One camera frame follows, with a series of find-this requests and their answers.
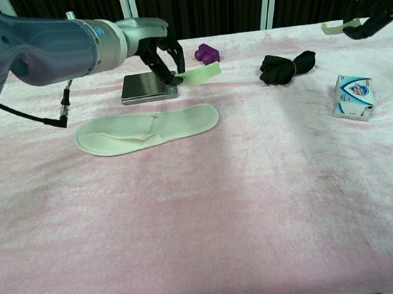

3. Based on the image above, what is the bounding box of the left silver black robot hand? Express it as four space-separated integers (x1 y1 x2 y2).
114 12 187 92

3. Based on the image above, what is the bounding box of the silver digital pocket scale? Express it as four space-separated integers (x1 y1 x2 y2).
118 69 180 106

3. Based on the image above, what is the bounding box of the purple plastic block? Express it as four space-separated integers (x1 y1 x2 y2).
193 41 222 66

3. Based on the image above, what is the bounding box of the white flat slipper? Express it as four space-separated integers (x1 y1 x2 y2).
72 102 224 161

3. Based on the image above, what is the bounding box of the white blue soap box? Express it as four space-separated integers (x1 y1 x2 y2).
326 71 379 127

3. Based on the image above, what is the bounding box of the black tied cloth bundle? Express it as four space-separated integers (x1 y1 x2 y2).
257 48 320 88

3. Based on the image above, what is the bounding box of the pink fleece table cloth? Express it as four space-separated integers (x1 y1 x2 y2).
0 13 393 294

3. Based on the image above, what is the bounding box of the black arm cable with plug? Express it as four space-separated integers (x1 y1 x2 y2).
0 79 78 137

